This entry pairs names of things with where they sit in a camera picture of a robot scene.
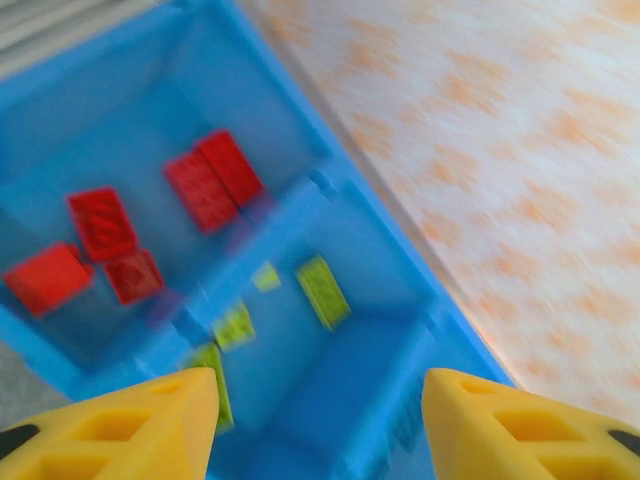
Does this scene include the red lego brick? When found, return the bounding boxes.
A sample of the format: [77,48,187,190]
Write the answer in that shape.
[66,186,139,262]
[103,248,167,307]
[2,241,95,319]
[163,128,267,235]

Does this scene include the green lego brick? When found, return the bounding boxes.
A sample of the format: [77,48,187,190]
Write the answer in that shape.
[296,254,352,332]
[211,301,257,354]
[252,261,282,294]
[188,343,235,434]

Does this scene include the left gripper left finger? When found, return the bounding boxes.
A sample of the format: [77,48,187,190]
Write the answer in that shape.
[0,366,222,480]

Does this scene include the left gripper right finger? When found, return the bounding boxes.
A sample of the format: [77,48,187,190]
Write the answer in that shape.
[421,367,640,480]

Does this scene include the blue plastic storage bin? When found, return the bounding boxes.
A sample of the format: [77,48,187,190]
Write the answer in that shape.
[0,0,337,401]
[149,169,442,480]
[239,299,519,480]

